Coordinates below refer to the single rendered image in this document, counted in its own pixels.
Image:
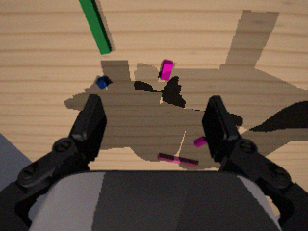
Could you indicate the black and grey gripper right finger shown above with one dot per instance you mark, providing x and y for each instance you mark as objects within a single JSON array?
[{"x": 243, "y": 158}]

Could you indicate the pink rod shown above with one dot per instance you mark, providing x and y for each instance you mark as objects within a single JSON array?
[{"x": 177, "y": 160}]

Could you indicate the small blue cube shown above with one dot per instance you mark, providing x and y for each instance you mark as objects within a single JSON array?
[{"x": 102, "y": 82}]

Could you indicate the green rod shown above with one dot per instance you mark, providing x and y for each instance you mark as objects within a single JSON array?
[{"x": 97, "y": 28}]

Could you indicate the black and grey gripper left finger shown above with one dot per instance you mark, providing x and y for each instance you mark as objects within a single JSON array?
[{"x": 70, "y": 154}]

